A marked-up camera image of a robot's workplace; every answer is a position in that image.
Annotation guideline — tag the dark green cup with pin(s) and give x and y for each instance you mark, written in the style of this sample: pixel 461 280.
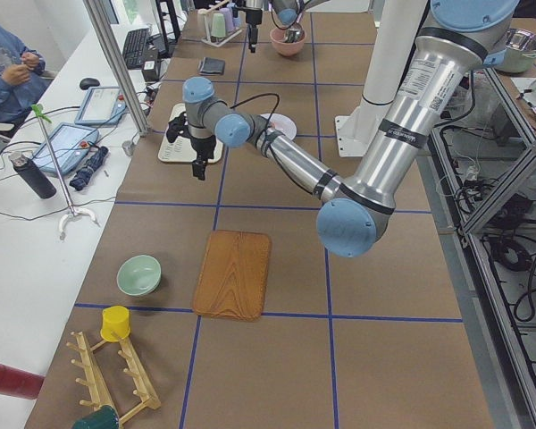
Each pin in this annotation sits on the dark green cup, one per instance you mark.
pixel 103 418

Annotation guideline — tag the aluminium frame post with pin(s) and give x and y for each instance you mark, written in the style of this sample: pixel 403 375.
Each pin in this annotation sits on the aluminium frame post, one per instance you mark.
pixel 112 52

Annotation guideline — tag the far blue teach pendant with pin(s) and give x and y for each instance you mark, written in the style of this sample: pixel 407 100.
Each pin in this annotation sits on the far blue teach pendant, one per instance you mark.
pixel 101 106

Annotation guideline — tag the folded navy umbrella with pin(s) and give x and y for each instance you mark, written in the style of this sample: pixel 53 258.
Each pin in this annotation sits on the folded navy umbrella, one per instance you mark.
pixel 85 173

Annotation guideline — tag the green cup on rack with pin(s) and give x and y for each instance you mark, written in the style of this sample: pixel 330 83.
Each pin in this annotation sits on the green cup on rack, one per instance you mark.
pixel 218 26

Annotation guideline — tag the white stand with green clip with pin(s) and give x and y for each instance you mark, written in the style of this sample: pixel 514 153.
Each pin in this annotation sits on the white stand with green clip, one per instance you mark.
pixel 74 211

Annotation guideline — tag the black computer mouse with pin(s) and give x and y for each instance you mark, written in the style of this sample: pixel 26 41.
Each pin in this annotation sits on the black computer mouse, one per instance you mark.
pixel 87 83

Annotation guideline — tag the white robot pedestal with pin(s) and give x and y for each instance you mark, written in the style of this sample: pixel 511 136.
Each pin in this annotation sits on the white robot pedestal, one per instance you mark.
pixel 398 24

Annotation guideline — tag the black water bottle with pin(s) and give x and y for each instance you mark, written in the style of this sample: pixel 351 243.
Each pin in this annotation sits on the black water bottle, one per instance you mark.
pixel 31 174

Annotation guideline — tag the white cup rack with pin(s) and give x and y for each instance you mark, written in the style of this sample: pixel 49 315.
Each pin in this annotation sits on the white cup rack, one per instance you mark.
pixel 204 20

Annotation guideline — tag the black box on desk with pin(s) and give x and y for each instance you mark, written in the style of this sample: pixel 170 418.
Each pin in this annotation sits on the black box on desk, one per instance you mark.
pixel 151 70

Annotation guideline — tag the white plate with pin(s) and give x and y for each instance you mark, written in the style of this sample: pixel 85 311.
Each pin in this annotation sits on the white plate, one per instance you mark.
pixel 282 123

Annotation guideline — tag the black keyboard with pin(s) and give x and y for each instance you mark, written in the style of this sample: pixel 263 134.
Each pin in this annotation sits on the black keyboard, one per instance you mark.
pixel 134 48

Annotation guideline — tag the near blue teach pendant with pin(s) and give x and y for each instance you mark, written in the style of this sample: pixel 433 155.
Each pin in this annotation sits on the near blue teach pendant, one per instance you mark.
pixel 71 143

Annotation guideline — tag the dark folded cloth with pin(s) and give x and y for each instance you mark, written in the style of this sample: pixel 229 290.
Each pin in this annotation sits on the dark folded cloth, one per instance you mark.
pixel 211 66

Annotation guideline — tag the yellow cup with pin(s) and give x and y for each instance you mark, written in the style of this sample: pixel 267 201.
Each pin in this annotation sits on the yellow cup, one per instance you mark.
pixel 115 324

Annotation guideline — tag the green bowl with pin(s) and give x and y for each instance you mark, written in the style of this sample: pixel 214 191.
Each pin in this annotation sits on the green bowl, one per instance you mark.
pixel 139 275

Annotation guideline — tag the metal scoop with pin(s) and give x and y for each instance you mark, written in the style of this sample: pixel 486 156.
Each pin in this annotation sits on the metal scoop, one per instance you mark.
pixel 293 34

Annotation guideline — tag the purple cup on rack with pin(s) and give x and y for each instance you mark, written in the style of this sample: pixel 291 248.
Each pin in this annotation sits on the purple cup on rack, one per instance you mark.
pixel 230 16

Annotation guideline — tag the wooden cup rack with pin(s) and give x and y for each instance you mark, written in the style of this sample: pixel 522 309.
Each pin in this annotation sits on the wooden cup rack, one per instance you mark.
pixel 114 376

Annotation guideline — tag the pink bowl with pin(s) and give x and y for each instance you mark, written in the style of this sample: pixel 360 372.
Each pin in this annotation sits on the pink bowl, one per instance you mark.
pixel 284 48

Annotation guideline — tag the person in blue hoodie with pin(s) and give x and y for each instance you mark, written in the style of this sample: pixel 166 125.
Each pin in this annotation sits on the person in blue hoodie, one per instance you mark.
pixel 21 77

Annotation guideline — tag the steel pot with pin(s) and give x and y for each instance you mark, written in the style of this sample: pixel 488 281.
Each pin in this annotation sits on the steel pot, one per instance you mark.
pixel 520 52

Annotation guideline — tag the cream plastic tray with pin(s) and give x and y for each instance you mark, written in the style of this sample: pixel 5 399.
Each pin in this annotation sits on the cream plastic tray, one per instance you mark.
pixel 180 150

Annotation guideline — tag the wooden tray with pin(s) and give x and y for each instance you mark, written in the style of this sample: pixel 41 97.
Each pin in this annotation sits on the wooden tray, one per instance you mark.
pixel 233 277

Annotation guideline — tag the red cylinder cup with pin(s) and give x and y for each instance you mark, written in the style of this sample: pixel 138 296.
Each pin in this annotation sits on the red cylinder cup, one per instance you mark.
pixel 18 383

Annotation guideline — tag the blue teach pendant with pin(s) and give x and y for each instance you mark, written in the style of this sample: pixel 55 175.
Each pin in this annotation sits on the blue teach pendant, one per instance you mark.
pixel 71 143
pixel 101 106

